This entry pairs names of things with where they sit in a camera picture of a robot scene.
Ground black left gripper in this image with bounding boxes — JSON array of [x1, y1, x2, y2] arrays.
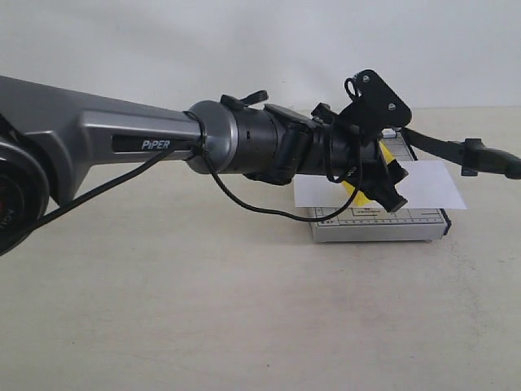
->
[[309, 125, 409, 212]]

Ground yellow foam cube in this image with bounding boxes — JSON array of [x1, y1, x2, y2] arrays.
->
[[342, 141, 397, 206]]

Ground white paper sheet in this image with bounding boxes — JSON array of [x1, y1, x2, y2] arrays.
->
[[293, 160, 466, 209]]

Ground black cutter blade lever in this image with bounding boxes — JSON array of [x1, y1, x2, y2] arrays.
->
[[401, 127, 520, 180]]

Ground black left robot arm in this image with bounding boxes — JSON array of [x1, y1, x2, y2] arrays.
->
[[1, 77, 411, 253]]

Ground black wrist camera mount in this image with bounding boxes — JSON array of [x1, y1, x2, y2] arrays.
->
[[340, 69, 412, 146]]

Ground black camera cable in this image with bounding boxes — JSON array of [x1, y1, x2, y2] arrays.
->
[[24, 121, 367, 241]]

